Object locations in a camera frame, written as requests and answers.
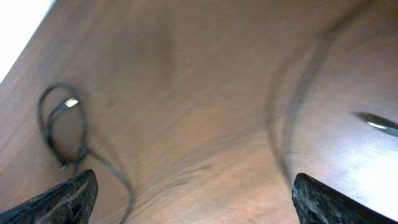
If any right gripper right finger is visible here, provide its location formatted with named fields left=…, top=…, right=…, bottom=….
left=292, top=173, right=397, bottom=224

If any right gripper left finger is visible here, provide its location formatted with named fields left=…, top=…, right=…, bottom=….
left=1, top=169, right=98, bottom=224

